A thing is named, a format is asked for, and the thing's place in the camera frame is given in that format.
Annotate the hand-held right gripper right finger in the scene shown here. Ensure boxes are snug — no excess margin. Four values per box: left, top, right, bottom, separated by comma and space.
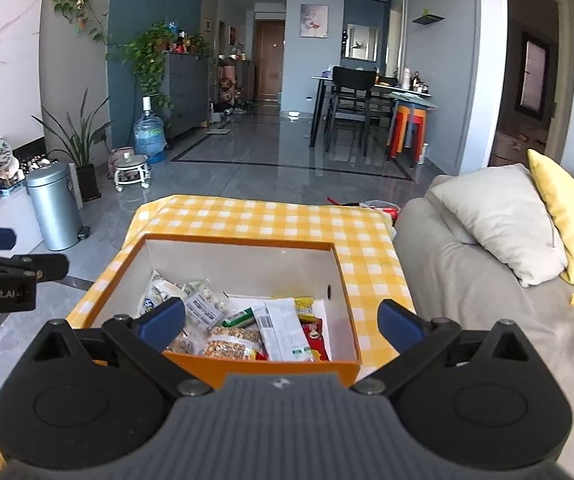
354, 299, 548, 396

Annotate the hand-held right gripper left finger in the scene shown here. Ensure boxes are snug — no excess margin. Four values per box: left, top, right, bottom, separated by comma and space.
17, 297, 212, 397

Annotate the yellow white snack packet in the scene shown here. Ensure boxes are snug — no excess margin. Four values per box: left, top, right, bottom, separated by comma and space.
139, 270, 188, 318

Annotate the clear nut snack packet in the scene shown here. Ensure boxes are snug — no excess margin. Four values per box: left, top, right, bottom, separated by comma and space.
182, 280, 230, 332

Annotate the clear packet of brown snacks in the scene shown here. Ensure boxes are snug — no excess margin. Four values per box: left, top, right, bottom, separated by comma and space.
202, 327, 268, 361

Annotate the red snack packet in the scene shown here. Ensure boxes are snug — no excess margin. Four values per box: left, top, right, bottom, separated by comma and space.
302, 317, 330, 362

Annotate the orange cardboard box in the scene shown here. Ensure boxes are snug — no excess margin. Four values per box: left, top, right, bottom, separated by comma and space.
67, 233, 362, 389

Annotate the white low cabinet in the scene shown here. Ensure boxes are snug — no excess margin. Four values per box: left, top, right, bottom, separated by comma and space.
0, 195, 48, 261

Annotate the silver pedal trash can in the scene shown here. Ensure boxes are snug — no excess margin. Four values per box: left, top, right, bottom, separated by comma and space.
26, 161, 90, 252

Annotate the grey sofa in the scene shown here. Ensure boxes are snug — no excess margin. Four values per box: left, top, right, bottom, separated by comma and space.
392, 162, 574, 466

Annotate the round painted fan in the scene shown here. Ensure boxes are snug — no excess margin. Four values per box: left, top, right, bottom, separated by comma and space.
0, 140, 18, 181

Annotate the red plastic bag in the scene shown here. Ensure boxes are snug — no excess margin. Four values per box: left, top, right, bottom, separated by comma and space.
359, 200, 400, 222

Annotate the potted long-leaf plant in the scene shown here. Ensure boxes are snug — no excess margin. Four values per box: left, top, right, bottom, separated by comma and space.
32, 87, 118, 201

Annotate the white rolling stool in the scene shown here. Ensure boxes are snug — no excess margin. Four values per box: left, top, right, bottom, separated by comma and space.
108, 147, 152, 192

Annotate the grey pillow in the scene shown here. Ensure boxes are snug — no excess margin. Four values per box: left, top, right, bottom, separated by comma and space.
432, 164, 568, 288

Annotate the blue water bottle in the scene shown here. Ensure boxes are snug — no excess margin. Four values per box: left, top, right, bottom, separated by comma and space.
133, 96, 168, 165

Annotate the stack of orange stools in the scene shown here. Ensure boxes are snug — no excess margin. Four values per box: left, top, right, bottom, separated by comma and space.
389, 105, 428, 161

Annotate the yellow pillow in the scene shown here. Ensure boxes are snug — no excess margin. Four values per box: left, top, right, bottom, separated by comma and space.
527, 149, 574, 290

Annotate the dark grey cabinet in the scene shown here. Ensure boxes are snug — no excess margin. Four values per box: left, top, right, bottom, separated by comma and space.
159, 52, 212, 138

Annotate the glass dining table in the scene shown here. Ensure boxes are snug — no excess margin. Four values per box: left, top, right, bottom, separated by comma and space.
309, 75, 440, 161

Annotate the trailing green pothos plant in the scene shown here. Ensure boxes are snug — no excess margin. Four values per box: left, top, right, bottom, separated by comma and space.
117, 22, 178, 111

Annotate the black dining chair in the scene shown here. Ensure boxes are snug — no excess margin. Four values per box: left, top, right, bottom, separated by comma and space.
324, 66, 378, 156

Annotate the cartoon figurine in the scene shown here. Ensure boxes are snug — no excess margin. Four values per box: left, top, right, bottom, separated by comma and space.
217, 57, 240, 106

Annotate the brown wooden door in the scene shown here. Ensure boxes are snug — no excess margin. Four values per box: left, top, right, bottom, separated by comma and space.
254, 20, 286, 101

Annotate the dark framed door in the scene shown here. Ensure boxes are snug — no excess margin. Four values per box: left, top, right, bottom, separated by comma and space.
514, 32, 552, 121

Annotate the hanging wall plant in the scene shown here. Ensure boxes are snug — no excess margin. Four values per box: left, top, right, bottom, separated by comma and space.
52, 0, 110, 46

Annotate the pale wall painting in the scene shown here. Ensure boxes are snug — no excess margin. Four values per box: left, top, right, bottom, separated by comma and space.
300, 4, 329, 40

